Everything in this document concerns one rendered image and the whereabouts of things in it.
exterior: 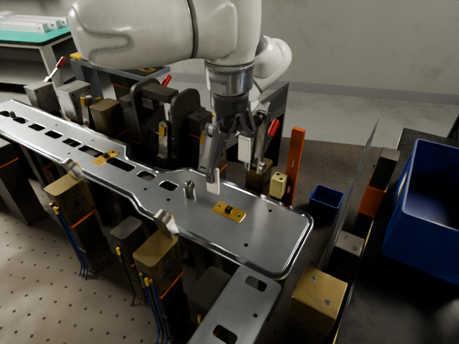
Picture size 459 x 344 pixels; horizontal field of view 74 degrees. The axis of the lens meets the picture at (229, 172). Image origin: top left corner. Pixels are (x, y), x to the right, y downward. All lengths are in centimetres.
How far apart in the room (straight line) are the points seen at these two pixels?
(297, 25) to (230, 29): 332
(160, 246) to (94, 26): 43
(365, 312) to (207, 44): 54
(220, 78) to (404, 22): 349
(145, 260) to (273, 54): 100
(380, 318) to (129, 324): 66
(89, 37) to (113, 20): 4
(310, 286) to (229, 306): 16
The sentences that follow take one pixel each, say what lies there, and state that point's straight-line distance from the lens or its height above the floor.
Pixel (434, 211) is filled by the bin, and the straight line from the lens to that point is 90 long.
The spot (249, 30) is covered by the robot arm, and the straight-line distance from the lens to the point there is 53.
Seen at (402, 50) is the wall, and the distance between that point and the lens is 403.
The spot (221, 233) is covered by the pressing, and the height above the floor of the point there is 100.
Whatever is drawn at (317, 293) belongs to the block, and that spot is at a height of 106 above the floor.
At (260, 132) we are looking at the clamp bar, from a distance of 80.
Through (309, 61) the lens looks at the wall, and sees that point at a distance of 392.
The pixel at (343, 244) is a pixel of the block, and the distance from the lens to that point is 66.
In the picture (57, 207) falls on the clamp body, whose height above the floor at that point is 100.
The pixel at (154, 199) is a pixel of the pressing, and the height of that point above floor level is 100.
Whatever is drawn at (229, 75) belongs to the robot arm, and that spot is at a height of 138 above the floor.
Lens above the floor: 157
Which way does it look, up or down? 38 degrees down
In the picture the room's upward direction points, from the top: straight up
